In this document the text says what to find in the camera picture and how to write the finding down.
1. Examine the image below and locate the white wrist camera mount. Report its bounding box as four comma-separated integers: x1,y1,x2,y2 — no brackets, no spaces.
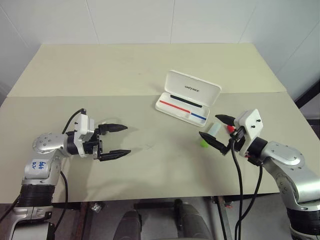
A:
74,113,96,156
233,108,265,154

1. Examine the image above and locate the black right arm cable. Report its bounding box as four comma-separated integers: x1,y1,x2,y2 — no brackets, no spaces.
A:
230,138,264,240

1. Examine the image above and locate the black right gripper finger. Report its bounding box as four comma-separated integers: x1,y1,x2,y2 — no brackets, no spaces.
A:
215,114,236,127
198,131,231,157

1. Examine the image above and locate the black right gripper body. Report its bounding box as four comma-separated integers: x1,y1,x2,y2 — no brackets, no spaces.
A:
228,126,248,151

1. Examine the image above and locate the black pen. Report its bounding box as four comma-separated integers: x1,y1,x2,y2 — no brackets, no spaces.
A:
169,93,203,109

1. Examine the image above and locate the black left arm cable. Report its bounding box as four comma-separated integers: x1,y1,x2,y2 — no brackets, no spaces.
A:
59,108,87,227

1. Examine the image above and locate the metal table leg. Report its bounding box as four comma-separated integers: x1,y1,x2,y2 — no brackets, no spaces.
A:
211,196,234,240

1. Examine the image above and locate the blue pen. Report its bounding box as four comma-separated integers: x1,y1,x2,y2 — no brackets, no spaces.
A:
190,112,209,121

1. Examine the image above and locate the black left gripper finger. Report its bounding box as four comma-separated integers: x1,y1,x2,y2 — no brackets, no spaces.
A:
98,122,129,135
99,149,132,162

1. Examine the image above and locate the white open pencil case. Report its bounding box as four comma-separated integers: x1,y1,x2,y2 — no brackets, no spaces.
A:
154,69,223,127

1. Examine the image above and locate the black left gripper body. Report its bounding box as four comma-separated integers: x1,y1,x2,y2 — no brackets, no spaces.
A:
83,124,105,161

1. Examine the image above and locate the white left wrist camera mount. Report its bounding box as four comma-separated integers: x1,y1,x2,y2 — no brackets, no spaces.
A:
74,113,96,156

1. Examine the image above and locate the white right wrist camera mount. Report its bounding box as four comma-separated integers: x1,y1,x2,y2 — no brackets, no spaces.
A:
233,108,265,154

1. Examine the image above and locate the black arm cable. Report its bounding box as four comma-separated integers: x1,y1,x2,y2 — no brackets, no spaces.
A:
230,138,264,240
59,108,87,227

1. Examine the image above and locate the translucent green-capped glue stick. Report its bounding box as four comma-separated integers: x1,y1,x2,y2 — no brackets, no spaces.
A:
199,122,222,149

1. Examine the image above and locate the red pen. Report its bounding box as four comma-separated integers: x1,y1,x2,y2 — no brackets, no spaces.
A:
159,100,192,115

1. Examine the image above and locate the black metal frame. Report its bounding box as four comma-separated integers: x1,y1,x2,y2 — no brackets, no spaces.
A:
294,79,320,109

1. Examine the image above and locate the dark rounded shape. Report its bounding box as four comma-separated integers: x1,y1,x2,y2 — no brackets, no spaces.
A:
174,198,210,240
119,209,144,240

